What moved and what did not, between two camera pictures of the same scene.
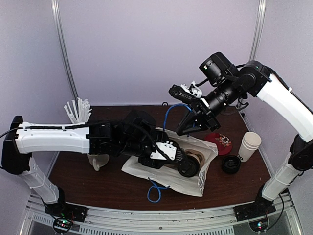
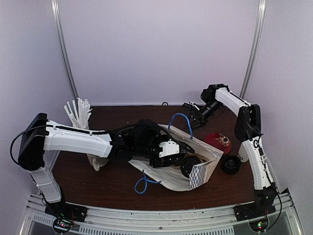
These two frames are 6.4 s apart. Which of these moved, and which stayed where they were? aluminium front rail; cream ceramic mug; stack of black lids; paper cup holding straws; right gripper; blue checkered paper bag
Moved: right gripper; blue checkered paper bag
Stayed: aluminium front rail; stack of black lids; cream ceramic mug; paper cup holding straws
